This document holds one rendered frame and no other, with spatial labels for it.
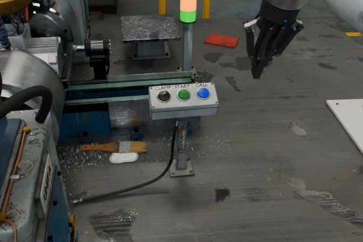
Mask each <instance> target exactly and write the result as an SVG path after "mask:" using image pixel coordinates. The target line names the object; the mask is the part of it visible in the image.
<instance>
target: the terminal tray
mask: <svg viewBox="0 0 363 242"><path fill-rule="evenodd" d="M22 24H23V23H21V24H20V28H19V33H20V36H18V32H17V30H16V29H15V28H14V26H13V25H12V24H4V25H5V28H6V31H7V33H8V39H9V42H10V43H11V49H12V50H17V51H23V52H26V53H27V50H26V49H27V46H28V41H29V39H30V38H31V32H30V27H29V23H25V25H22ZM0 50H5V49H4V48H2V44H1V43H0Z"/></svg>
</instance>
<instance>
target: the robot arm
mask: <svg viewBox="0 0 363 242"><path fill-rule="evenodd" d="M323 1H324V2H325V3H326V5H327V6H328V7H329V8H330V9H331V10H332V11H333V12H334V13H335V14H336V15H337V16H339V17H340V18H341V19H342V20H343V21H345V22H346V23H347V24H348V25H350V26H351V27H352V28H354V29H356V31H358V32H360V33H361V34H363V0H323ZM307 2H308V0H262V3H261V6H260V11H259V13H258V14H257V15H256V17H255V20H253V21H251V22H248V21H244V22H243V26H244V29H245V32H246V50H247V54H248V57H249V58H251V64H252V67H251V72H252V76H253V79H259V78H260V76H261V74H262V71H263V69H264V67H265V66H267V65H268V63H269V62H271V61H273V58H272V57H273V56H276V57H279V56H280V55H281V54H282V52H283V51H284V50H285V49H286V47H287V46H288V45H289V43H290V42H291V40H292V39H293V38H294V37H295V35H296V34H297V33H298V32H300V31H301V30H302V29H303V28H304V26H303V24H302V21H301V19H300V18H297V16H298V14H299V11H300V9H301V8H302V7H304V6H305V5H306V4H307ZM256 26H258V27H259V29H260V33H259V36H258V39H257V42H256V45H255V47H254V34H253V33H254V32H255V29H256ZM264 51H265V52H264Z"/></svg>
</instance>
